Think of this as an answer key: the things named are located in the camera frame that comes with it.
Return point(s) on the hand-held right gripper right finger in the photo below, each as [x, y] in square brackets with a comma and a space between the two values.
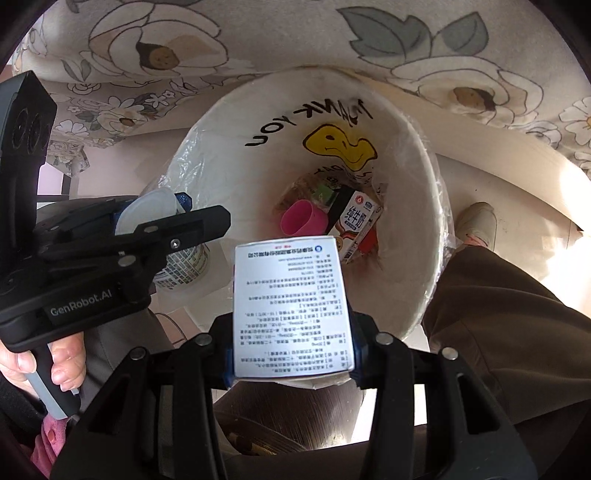
[361, 355]

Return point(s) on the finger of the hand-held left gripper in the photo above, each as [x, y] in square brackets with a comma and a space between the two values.
[183, 202]
[184, 230]

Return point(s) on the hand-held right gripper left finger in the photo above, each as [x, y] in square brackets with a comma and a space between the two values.
[229, 369]

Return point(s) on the translucent plastic cup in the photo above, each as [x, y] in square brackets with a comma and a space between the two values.
[147, 207]

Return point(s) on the printed plastic bin bag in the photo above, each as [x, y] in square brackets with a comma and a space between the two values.
[277, 115]

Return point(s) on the white milk carton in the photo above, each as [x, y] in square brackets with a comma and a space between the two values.
[358, 221]

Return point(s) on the small green box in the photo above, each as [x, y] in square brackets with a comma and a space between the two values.
[323, 192]

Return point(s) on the white trash bin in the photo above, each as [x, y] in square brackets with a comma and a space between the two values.
[427, 194]

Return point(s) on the person's left hand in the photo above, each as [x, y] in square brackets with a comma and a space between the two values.
[67, 360]

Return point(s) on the patterned paper cup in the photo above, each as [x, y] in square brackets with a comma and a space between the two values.
[184, 267]

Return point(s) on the red wrapper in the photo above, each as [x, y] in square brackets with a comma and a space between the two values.
[368, 241]

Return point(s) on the pink plastic cup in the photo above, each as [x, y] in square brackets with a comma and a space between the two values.
[302, 218]

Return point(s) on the person's leg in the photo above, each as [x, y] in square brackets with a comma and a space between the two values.
[508, 346]

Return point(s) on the black box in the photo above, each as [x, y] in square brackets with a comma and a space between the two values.
[339, 205]

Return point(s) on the white shoe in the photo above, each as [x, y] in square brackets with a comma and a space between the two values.
[475, 224]

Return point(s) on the floral bed sheet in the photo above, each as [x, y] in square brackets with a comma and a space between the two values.
[277, 37]

